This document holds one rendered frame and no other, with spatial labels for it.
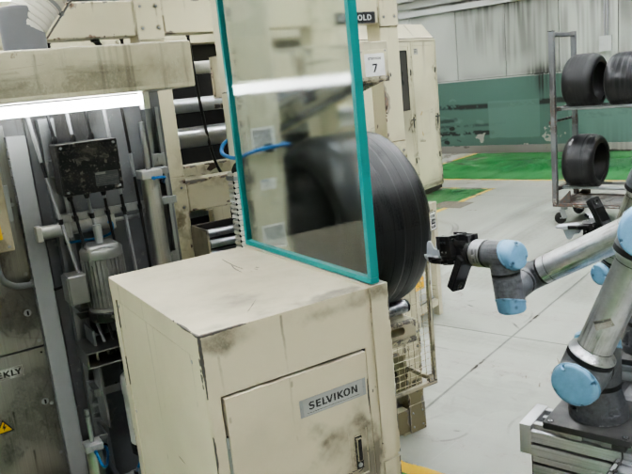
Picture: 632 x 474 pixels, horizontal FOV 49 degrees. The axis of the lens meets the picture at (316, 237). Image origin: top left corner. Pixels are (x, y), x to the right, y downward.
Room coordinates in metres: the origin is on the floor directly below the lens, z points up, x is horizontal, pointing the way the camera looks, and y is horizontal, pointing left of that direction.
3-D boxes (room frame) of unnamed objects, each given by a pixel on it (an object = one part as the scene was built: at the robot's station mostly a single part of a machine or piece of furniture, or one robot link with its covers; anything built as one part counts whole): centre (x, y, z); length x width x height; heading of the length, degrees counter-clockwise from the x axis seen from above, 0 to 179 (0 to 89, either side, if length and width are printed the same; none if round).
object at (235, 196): (2.04, 0.21, 1.19); 0.05 x 0.04 x 0.48; 31
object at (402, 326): (2.13, -0.13, 0.83); 0.36 x 0.09 x 0.06; 121
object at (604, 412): (1.70, -0.71, 0.77); 0.15 x 0.15 x 0.10
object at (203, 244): (2.47, 0.33, 1.05); 0.20 x 0.15 x 0.30; 121
